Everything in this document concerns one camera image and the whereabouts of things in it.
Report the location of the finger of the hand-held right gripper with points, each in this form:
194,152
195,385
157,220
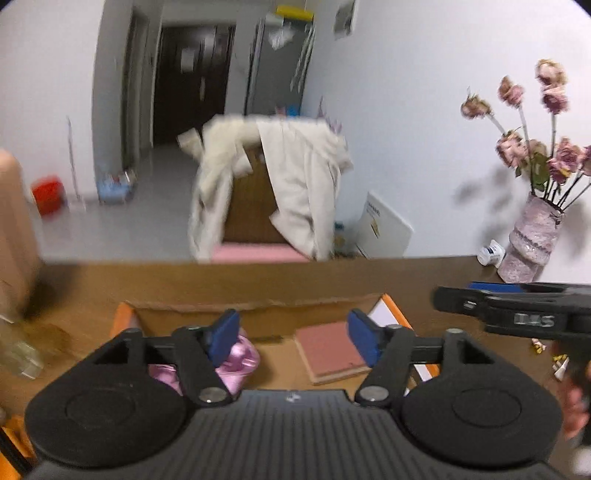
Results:
461,302
531,288

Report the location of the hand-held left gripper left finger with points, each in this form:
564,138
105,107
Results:
224,334

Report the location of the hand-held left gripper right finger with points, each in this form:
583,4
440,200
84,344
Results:
364,337

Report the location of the pink satin scrunchie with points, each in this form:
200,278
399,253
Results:
240,360

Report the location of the pink sponge block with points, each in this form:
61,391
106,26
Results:
330,350

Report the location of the red orange cardboard box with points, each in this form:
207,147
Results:
277,323

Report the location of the person's right hand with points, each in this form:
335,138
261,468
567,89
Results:
575,408

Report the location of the yellow candy wrapper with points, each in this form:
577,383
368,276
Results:
538,346

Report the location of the pink mottled vase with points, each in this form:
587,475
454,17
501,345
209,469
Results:
531,244

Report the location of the small white bottle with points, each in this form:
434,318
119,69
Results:
490,254

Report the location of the white charger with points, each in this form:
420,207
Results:
561,371

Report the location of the pink seat cushion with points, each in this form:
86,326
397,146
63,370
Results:
258,254

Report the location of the white flat board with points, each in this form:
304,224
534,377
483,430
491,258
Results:
383,228

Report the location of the wooden chair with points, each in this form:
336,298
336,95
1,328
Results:
251,203

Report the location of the dried pink flower bouquet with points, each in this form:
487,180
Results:
535,152

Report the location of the beige coat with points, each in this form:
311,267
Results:
304,184

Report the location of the blue basket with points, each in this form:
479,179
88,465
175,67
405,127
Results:
115,187

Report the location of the glass beaker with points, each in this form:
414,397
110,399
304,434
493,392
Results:
18,350

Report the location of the red bucket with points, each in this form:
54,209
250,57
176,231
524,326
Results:
47,196

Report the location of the pink suitcase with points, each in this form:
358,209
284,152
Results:
16,230

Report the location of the orange black holder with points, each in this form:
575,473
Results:
14,438

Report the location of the dark entrance door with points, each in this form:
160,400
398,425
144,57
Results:
191,83

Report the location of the grey refrigerator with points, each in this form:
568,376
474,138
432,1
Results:
277,78

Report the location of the folded umbrella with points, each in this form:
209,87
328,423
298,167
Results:
302,55

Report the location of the paper note on refrigerator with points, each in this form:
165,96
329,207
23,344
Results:
280,38

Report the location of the yellow box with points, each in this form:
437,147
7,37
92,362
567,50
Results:
295,12

